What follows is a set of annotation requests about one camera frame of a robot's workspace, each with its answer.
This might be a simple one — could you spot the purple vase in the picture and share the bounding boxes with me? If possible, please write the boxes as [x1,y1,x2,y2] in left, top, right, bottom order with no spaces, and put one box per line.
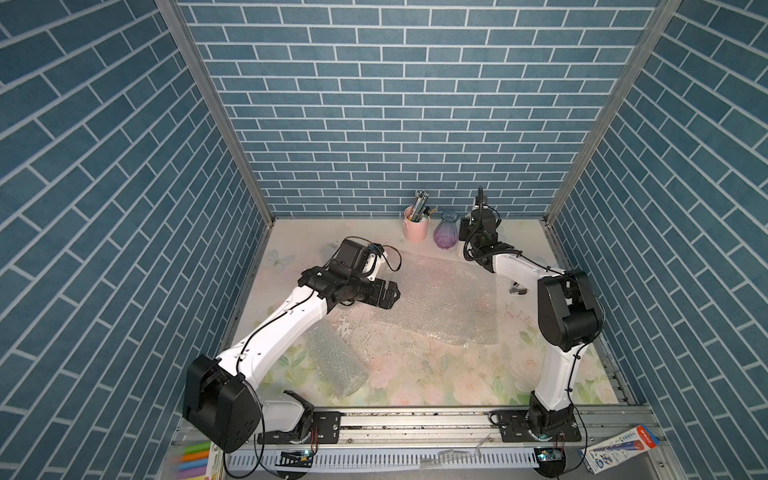
[433,211,459,250]

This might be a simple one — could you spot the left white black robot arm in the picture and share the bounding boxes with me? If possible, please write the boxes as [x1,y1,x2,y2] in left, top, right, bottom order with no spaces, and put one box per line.
[182,237,400,453]

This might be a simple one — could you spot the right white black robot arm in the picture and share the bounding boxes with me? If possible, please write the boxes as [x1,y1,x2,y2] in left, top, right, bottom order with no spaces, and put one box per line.
[459,188,604,440]

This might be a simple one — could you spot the bubble wrapped vase front left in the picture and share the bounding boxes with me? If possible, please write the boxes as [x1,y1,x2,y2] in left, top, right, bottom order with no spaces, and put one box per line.
[306,320,369,398]

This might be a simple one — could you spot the pens in cup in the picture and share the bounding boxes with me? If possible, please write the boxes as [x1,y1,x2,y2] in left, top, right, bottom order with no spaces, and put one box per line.
[406,190,433,223]

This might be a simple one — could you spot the pink pen cup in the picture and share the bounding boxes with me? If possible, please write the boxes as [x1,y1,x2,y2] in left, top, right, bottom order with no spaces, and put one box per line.
[403,206,430,243]

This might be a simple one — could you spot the white red blue box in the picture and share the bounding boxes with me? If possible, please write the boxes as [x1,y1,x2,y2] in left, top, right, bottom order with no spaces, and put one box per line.
[580,425,659,474]

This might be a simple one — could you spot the white slotted cable duct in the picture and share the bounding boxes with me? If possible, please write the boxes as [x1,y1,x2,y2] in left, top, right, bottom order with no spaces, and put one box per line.
[262,447,539,473]

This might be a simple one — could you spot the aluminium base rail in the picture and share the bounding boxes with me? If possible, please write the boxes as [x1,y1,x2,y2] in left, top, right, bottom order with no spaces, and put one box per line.
[158,405,683,479]

